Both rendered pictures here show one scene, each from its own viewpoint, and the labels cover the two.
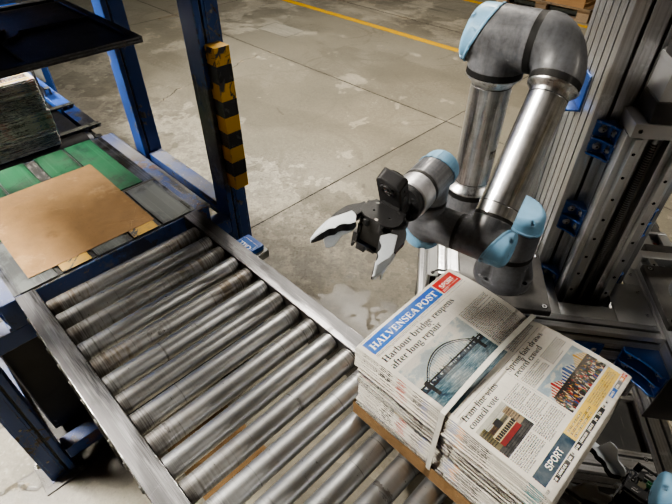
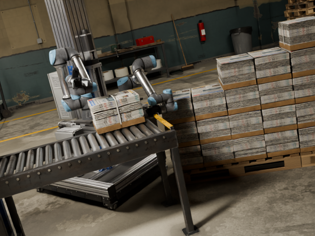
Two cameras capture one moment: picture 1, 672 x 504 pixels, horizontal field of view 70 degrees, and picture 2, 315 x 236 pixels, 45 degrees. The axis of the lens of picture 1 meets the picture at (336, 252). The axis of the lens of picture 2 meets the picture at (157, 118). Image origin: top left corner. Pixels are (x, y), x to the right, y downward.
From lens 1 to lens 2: 2.42 m
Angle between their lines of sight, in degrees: 56
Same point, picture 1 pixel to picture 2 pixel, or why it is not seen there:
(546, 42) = (70, 51)
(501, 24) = (58, 51)
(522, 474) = (132, 95)
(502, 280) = not seen: hidden behind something
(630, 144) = (92, 71)
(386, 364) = (99, 104)
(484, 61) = (59, 60)
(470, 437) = (122, 99)
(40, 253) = not seen: outside the picture
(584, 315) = not seen: hidden behind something
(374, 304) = (44, 207)
